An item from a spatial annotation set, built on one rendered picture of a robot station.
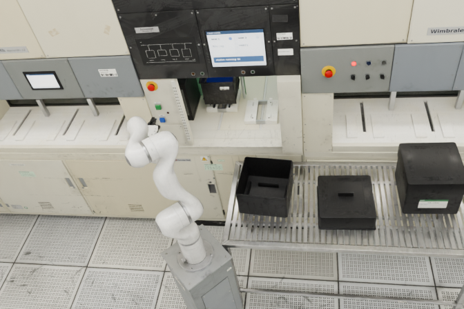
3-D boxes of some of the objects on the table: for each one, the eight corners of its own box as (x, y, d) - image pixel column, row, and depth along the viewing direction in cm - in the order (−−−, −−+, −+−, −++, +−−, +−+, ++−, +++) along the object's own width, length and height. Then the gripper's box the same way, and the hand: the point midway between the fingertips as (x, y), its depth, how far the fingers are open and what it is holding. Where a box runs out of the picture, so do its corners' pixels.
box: (401, 214, 235) (408, 184, 218) (393, 173, 255) (398, 143, 238) (459, 214, 230) (470, 184, 213) (446, 172, 251) (456, 141, 233)
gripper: (157, 136, 234) (165, 113, 246) (130, 136, 236) (139, 114, 249) (160, 146, 239) (168, 123, 252) (134, 146, 242) (143, 123, 254)
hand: (152, 121), depth 249 cm, fingers closed
